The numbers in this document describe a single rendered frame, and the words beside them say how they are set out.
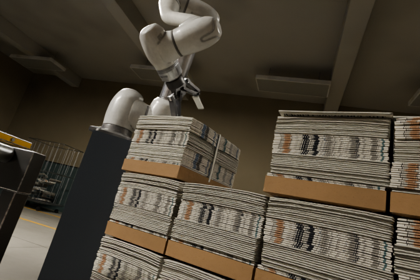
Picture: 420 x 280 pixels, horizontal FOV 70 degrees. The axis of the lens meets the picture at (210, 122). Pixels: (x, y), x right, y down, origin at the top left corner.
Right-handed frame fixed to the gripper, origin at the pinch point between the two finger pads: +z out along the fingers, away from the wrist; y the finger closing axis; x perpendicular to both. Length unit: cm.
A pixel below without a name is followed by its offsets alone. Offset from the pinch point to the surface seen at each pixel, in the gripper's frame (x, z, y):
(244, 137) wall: -301, 428, -429
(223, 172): 14.2, 19.1, 12.9
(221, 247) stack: 37, 5, 49
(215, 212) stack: 33, 2, 41
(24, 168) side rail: -13, -28, 57
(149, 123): -6.5, -10.3, 16.7
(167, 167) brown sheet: 9.0, -2.9, 31.2
